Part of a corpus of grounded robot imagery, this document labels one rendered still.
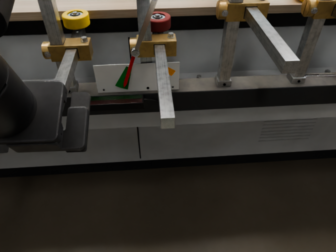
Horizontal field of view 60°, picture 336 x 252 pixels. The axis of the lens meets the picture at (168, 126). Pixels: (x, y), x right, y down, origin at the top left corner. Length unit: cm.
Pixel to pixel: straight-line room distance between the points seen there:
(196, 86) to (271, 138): 69
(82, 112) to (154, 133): 108
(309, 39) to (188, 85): 39
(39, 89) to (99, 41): 82
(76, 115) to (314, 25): 80
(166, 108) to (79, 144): 35
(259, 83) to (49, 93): 82
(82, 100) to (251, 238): 122
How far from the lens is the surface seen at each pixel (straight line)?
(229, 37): 90
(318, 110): 123
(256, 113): 113
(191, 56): 116
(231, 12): 87
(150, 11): 77
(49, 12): 87
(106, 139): 142
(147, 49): 88
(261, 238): 146
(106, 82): 94
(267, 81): 105
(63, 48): 90
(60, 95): 31
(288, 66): 64
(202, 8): 103
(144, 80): 93
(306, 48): 101
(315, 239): 155
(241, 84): 101
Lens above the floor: 125
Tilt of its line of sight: 42 degrees down
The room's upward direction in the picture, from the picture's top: straight up
